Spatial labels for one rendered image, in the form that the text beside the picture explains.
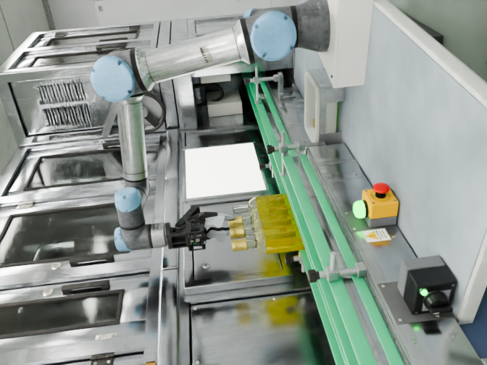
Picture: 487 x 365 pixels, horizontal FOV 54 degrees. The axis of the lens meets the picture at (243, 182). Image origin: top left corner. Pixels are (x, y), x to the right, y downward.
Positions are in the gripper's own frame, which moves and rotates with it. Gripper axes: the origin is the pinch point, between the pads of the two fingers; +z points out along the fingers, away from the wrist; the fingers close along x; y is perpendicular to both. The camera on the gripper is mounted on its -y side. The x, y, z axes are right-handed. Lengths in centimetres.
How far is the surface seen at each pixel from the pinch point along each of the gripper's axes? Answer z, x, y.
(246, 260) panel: 3.5, -12.4, 4.3
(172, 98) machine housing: -20, 2, -101
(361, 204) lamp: 31.5, 21.3, 26.7
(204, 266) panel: -9.8, -12.3, 4.8
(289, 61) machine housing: 38, 15, -101
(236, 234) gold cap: 1.1, 0.9, 7.2
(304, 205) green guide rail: 20.1, 13.9, 14.3
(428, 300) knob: 34, 21, 59
